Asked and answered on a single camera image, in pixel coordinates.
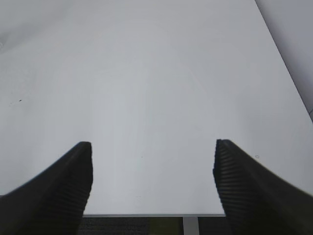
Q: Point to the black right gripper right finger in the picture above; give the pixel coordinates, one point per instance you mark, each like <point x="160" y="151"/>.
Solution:
<point x="255" y="200"/>

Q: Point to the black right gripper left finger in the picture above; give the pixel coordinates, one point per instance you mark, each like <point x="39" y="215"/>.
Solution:
<point x="53" y="202"/>

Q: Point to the white table leg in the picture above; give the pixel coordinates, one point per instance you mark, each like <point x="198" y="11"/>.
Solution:
<point x="190" y="226"/>

